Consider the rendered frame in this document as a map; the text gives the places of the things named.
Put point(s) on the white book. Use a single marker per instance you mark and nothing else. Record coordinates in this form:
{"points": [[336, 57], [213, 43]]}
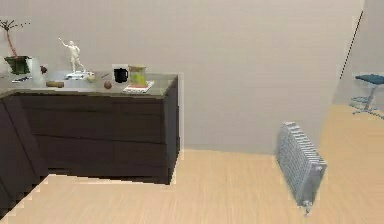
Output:
{"points": [[138, 88]]}

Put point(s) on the green and tan box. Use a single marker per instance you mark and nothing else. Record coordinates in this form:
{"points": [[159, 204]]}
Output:
{"points": [[137, 76]]}

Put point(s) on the black mug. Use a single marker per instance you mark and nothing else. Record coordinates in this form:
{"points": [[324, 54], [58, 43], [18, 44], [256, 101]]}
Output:
{"points": [[120, 75]]}

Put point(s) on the brown round ball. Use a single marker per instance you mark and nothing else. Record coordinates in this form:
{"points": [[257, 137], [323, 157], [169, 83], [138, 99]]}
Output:
{"points": [[107, 84]]}

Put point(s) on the dark brown chest of drawers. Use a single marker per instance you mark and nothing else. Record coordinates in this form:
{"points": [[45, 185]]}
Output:
{"points": [[100, 130]]}

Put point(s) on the thin brown pencil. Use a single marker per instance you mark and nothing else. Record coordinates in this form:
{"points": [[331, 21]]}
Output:
{"points": [[105, 75]]}

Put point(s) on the pale round ball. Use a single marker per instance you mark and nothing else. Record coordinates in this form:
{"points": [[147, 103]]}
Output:
{"points": [[90, 78]]}

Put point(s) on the grey radiator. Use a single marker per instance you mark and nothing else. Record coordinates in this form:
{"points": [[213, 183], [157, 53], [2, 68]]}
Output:
{"points": [[300, 163]]}

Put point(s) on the white human statue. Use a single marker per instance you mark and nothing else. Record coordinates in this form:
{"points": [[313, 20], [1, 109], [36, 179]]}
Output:
{"points": [[75, 56]]}

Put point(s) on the brown wooden cylinder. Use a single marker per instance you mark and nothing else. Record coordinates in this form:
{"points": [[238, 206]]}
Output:
{"points": [[55, 84]]}

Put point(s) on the small dark red object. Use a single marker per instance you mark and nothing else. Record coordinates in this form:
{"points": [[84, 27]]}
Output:
{"points": [[43, 69]]}

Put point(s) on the blue bar stool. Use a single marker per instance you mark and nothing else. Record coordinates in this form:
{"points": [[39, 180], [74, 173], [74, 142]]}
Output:
{"points": [[368, 91]]}

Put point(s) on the potted plant with red stem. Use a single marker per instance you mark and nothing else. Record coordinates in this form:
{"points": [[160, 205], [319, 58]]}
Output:
{"points": [[17, 64]]}

